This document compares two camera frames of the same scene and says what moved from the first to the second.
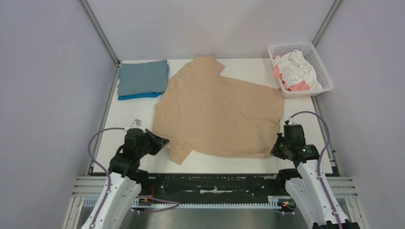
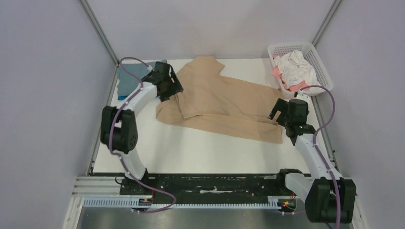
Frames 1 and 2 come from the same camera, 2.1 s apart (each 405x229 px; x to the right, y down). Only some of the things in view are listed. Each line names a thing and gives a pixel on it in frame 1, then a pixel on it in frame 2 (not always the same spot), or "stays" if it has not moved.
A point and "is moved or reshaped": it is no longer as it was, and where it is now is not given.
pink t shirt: [303, 86] stays
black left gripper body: [142, 151] to [171, 88]
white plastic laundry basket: [308, 51] stays
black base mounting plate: [213, 187] stays
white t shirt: [293, 67] stays
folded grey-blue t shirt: [142, 78] stays
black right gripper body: [279, 148] to [280, 109]
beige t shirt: [205, 114] is moved or reshaped
